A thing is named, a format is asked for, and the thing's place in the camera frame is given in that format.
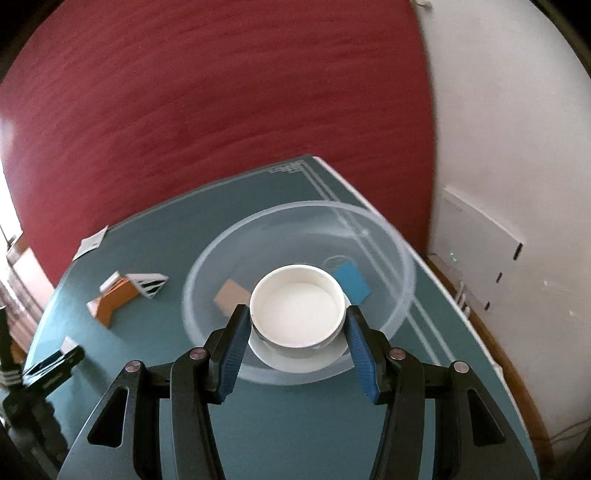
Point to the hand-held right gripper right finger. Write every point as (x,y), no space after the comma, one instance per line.
(364,360)

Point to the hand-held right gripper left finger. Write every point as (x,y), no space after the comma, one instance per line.
(231,360)

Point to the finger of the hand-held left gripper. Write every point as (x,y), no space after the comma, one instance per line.
(53,362)

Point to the white zebra-striped wedge block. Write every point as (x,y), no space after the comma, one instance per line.
(70,343)
(150,284)

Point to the small beige wedge block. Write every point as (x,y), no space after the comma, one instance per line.
(231,297)

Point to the white saucer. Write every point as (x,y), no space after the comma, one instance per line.
(300,362)

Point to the blue card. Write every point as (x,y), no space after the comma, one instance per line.
(353,281)

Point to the orange striped wedge block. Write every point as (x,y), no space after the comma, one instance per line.
(111,302)

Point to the white ribbed cup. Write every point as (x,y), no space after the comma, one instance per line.
(300,304)

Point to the clear plastic bowl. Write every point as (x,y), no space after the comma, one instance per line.
(295,230)

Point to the white paper slip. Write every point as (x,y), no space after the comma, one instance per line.
(92,242)

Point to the red quilted mattress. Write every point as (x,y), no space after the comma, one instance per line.
(207,92)

